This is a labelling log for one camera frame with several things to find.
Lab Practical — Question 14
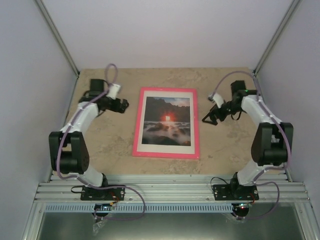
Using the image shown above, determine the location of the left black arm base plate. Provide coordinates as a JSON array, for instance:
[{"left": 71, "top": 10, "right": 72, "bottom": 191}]
[{"left": 80, "top": 187, "right": 125, "bottom": 202}]

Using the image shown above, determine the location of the grey slotted cable duct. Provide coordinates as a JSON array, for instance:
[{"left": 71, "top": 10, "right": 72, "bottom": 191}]
[{"left": 44, "top": 203, "right": 233, "bottom": 214}]

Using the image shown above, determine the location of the white mat board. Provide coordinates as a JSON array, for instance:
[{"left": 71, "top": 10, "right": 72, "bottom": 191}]
[{"left": 136, "top": 90, "right": 196, "bottom": 155}]

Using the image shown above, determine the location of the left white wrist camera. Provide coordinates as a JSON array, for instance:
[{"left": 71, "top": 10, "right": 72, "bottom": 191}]
[{"left": 106, "top": 84, "right": 122, "bottom": 99}]

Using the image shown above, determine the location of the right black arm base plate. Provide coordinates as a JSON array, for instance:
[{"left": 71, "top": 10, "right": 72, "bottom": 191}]
[{"left": 212, "top": 184, "right": 260, "bottom": 201}]

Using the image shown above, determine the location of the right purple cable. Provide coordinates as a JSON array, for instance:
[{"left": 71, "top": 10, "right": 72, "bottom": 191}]
[{"left": 212, "top": 70, "right": 293, "bottom": 221}]

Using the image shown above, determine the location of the pink wooden picture frame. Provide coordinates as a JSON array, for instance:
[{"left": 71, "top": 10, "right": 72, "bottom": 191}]
[{"left": 131, "top": 86, "right": 201, "bottom": 160}]

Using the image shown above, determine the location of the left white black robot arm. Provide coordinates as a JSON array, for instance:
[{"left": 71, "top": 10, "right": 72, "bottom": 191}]
[{"left": 48, "top": 79, "right": 129, "bottom": 200}]

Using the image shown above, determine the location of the aluminium rail bed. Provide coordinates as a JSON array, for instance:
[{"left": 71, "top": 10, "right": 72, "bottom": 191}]
[{"left": 33, "top": 171, "right": 310, "bottom": 203}]

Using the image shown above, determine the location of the right aluminium corner post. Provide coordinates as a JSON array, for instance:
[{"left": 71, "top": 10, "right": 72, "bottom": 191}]
[{"left": 253, "top": 0, "right": 303, "bottom": 76}]

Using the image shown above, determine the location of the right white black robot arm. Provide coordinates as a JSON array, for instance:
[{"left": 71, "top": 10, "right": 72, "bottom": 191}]
[{"left": 202, "top": 80, "right": 294, "bottom": 201}]

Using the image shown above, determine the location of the left aluminium corner post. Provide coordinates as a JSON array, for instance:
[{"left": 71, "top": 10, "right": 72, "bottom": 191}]
[{"left": 34, "top": 0, "right": 80, "bottom": 78}]

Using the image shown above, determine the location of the aluminium corner post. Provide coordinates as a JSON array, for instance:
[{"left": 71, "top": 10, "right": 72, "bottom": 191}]
[
  {"left": 253, "top": 0, "right": 303, "bottom": 76},
  {"left": 34, "top": 0, "right": 80, "bottom": 78}
]

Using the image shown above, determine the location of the crumpled clear plastic wrap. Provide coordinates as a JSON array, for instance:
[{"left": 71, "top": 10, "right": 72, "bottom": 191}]
[{"left": 92, "top": 219, "right": 105, "bottom": 236}]

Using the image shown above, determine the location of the sunset landscape photo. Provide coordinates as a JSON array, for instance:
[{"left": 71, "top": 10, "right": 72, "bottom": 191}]
[{"left": 141, "top": 96, "right": 192, "bottom": 147}]

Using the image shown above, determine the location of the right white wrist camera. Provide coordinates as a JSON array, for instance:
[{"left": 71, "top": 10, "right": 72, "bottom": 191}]
[{"left": 208, "top": 93, "right": 225, "bottom": 109}]

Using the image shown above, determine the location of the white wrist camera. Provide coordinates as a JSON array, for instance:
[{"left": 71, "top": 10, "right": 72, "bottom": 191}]
[
  {"left": 208, "top": 93, "right": 225, "bottom": 109},
  {"left": 106, "top": 84, "right": 122, "bottom": 99}
]

